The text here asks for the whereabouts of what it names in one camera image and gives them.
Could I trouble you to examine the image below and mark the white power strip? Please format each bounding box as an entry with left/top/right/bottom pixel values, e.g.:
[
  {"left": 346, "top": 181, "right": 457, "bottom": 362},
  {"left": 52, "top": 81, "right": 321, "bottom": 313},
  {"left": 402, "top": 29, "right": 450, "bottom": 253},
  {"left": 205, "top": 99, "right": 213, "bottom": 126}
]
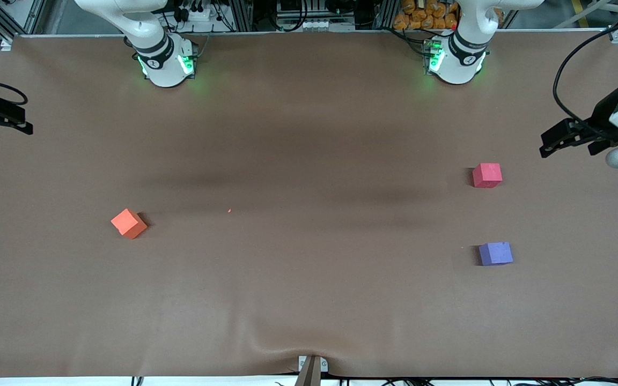
[{"left": 179, "top": 4, "right": 218, "bottom": 23}]

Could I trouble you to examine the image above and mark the orange foam block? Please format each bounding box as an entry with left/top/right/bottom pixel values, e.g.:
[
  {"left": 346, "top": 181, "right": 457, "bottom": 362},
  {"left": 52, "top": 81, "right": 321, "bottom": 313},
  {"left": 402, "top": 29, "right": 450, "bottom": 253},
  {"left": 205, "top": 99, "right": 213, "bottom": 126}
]
[{"left": 111, "top": 209, "right": 148, "bottom": 240}]

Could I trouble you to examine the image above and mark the purple foam block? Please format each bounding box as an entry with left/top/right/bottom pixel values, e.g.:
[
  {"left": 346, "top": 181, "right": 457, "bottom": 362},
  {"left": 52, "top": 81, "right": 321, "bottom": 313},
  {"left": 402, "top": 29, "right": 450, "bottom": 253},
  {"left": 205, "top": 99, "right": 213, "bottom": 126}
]
[{"left": 478, "top": 241, "right": 514, "bottom": 266}]

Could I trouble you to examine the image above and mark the brown table mat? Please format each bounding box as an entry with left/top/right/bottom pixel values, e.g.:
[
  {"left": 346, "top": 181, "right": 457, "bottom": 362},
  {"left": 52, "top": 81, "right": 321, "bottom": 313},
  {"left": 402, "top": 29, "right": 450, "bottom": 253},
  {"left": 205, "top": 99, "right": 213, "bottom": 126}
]
[{"left": 0, "top": 31, "right": 618, "bottom": 378}]

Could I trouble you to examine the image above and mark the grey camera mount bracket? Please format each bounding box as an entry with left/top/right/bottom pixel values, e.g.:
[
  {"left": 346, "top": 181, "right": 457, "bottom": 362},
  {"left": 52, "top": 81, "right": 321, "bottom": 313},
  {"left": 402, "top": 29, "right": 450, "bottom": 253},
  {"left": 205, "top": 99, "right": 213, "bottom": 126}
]
[{"left": 294, "top": 355, "right": 329, "bottom": 386}]

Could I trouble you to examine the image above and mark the pile of orange objects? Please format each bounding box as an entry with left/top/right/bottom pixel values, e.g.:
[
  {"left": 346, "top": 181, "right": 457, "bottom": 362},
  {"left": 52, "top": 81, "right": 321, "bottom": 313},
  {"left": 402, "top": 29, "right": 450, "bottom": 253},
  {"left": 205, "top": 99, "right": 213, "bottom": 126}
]
[{"left": 393, "top": 0, "right": 459, "bottom": 31}]

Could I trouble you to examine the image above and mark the red foam block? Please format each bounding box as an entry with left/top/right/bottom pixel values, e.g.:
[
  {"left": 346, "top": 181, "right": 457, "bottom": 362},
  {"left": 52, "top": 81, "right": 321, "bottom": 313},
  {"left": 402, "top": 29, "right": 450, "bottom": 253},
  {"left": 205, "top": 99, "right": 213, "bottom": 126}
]
[{"left": 472, "top": 162, "right": 503, "bottom": 189}]

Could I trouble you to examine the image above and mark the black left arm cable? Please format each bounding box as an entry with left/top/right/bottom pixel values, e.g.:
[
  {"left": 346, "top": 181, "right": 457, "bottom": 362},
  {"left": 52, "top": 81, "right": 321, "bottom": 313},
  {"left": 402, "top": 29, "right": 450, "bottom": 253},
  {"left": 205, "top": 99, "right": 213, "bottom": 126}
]
[{"left": 553, "top": 13, "right": 618, "bottom": 135}]

